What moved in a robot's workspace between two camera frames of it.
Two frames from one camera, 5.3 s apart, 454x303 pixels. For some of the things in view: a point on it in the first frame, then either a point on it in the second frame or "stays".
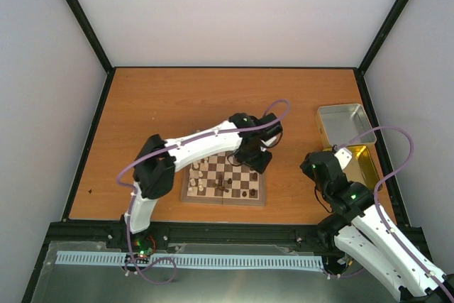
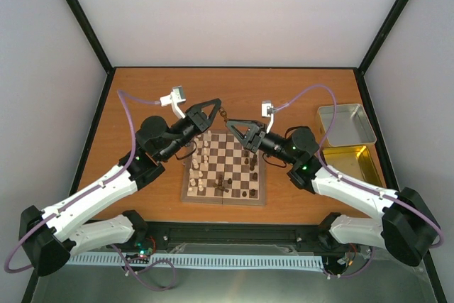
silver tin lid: [339, 123] stays
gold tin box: [360, 168] stays
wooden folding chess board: [219, 179] stays
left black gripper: [259, 166] -> [199, 119]
